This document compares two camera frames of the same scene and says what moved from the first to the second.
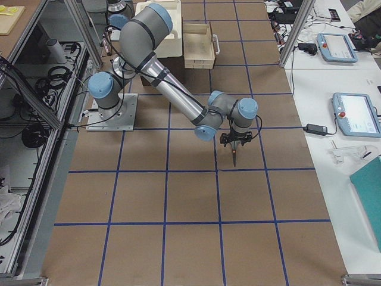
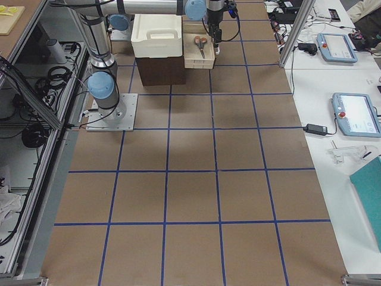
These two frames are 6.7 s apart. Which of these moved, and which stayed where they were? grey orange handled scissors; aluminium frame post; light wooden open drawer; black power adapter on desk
Moved: grey orange handled scissors
Stayed: black power adapter on desk; aluminium frame post; light wooden open drawer
